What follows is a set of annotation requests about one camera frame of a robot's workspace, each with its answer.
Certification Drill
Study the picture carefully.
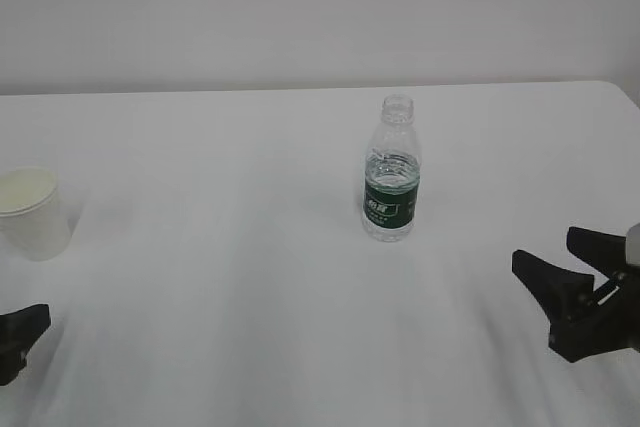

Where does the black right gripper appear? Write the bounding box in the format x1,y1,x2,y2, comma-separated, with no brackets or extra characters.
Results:
511,226,639,362

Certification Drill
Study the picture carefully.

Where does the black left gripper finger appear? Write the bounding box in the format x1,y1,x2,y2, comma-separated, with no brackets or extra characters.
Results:
0,304,51,386

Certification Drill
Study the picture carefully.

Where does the white paper cup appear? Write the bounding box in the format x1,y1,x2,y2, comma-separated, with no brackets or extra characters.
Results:
1,167,71,261

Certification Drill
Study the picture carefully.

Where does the clear plastic water bottle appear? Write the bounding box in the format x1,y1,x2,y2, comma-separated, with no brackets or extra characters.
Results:
361,94,421,242

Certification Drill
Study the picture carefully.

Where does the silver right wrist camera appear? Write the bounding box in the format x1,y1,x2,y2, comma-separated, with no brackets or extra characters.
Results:
625,223,640,267

